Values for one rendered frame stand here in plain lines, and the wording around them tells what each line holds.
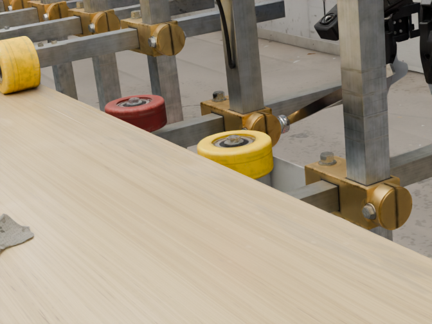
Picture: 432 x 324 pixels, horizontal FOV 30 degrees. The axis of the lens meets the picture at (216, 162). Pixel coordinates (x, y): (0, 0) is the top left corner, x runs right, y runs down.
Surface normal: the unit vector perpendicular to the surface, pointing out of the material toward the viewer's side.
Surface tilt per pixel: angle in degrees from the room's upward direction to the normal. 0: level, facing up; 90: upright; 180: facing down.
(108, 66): 90
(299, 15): 90
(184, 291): 0
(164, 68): 90
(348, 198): 90
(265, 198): 0
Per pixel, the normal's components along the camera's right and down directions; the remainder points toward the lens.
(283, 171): -0.86, 0.25
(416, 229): -0.11, -0.94
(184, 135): 0.51, 0.22
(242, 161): 0.15, 0.30
